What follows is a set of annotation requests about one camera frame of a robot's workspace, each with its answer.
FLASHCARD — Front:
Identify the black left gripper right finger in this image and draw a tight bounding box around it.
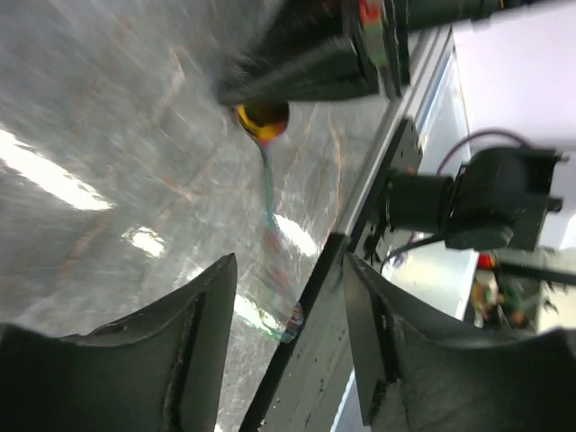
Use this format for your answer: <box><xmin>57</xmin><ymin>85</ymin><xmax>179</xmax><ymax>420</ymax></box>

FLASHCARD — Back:
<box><xmin>343</xmin><ymin>254</ymin><xmax>575</xmax><ymax>431</ymax></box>

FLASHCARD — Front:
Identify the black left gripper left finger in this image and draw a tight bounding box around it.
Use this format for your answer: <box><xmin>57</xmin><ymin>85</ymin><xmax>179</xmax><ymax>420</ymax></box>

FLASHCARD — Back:
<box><xmin>1</xmin><ymin>255</ymin><xmax>238</xmax><ymax>431</ymax></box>

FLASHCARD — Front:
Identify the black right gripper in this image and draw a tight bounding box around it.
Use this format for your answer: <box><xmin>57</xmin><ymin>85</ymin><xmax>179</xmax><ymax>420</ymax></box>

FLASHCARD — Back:
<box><xmin>218</xmin><ymin>1</ymin><xmax>410</xmax><ymax>106</ymax></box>

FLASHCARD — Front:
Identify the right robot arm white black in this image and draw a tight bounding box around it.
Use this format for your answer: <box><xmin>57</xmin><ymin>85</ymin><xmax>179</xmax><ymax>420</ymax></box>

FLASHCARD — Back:
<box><xmin>217</xmin><ymin>1</ymin><xmax>563</xmax><ymax>255</ymax></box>

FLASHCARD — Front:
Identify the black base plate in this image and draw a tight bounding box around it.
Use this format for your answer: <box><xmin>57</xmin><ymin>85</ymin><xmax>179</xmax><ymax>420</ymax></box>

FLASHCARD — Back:
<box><xmin>239</xmin><ymin>118</ymin><xmax>422</xmax><ymax>431</ymax></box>

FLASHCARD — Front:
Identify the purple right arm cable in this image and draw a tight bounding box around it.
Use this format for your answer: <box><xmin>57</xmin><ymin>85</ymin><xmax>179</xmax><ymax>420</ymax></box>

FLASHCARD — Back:
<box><xmin>434</xmin><ymin>129</ymin><xmax>532</xmax><ymax>176</ymax></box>

